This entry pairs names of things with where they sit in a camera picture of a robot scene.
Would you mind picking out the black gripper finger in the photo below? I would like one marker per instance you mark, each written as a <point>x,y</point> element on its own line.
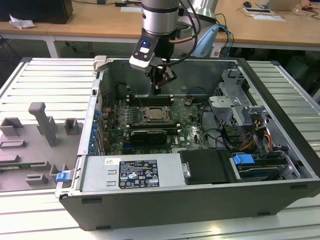
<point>156,87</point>
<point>168,77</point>

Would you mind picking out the silver square CPU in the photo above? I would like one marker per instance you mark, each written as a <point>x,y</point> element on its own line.
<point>155,113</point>

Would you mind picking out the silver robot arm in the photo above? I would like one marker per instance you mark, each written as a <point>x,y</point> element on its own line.
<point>160,17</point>

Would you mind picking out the black RAM slot bank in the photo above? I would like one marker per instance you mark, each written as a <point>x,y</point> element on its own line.
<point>175,126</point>
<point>150,101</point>

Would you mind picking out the CPU socket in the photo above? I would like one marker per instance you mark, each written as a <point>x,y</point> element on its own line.
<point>143,120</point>

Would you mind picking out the brown board component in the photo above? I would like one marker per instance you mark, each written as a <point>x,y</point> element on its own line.
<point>188,101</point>

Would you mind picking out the black round component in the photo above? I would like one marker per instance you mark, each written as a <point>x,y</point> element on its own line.
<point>121,89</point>

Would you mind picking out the pale blue teach pendant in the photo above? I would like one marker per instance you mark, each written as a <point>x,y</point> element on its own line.
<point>207,37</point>

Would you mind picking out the black graphics card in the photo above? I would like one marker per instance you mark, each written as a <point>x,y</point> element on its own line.
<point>147,137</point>

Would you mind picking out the small white tag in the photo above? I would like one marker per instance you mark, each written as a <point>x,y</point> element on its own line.
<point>215,52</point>

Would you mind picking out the green motherboard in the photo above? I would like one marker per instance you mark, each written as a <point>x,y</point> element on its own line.
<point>190,135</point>

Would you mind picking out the black power adapter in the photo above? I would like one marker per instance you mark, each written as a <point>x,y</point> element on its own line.
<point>121,4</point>

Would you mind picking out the metal drive cage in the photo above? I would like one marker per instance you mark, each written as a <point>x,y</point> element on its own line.
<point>230,107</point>

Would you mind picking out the long wooden desk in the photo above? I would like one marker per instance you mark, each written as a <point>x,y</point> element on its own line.
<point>100,22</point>

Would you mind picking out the silver metal hinge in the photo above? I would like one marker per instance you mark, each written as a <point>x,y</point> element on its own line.
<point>186,170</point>

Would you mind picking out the black plastic shroud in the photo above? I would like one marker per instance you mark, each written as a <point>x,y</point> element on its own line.
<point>205,167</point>

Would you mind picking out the black computer mouse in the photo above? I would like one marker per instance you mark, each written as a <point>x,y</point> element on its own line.
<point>247,4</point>

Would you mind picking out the silver power supply unit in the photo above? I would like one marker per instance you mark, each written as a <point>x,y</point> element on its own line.
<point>100,175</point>

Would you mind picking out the white paper sheet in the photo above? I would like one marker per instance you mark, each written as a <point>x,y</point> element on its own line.
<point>268,17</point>

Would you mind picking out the black open PC case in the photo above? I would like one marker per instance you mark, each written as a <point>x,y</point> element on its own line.
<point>175,207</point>

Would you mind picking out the silver laptop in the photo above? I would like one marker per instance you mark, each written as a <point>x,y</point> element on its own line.
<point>277,5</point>

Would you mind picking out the blue case latch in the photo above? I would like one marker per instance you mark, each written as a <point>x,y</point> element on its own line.
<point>62,177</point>

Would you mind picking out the hard disk drive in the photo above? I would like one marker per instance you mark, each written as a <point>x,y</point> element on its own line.
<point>262,170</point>

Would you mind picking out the black box on desk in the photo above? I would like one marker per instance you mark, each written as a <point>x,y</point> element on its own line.
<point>37,11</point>

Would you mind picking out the grey parts rack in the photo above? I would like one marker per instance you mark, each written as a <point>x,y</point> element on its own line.
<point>37,150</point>

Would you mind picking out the clear plastic piece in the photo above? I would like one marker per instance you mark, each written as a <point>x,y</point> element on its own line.
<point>298,11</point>

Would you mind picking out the crumpled white paper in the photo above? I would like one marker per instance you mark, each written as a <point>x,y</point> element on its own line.
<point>21,23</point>

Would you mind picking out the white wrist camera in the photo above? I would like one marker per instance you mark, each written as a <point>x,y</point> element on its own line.
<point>141,62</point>

